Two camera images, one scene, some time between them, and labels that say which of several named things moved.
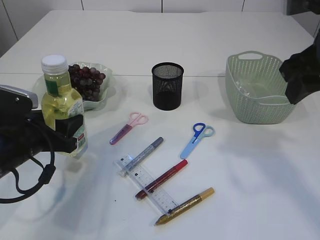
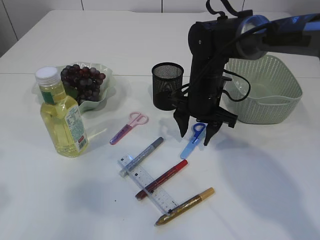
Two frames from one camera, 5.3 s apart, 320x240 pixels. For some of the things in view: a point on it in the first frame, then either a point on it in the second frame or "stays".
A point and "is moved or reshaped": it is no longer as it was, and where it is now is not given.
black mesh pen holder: x=167 y=78 stays
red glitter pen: x=164 y=177 stays
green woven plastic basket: x=256 y=89 stays
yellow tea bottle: x=59 y=100 is moved or reshaped
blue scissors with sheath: x=200 y=131 stays
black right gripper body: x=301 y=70 → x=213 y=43
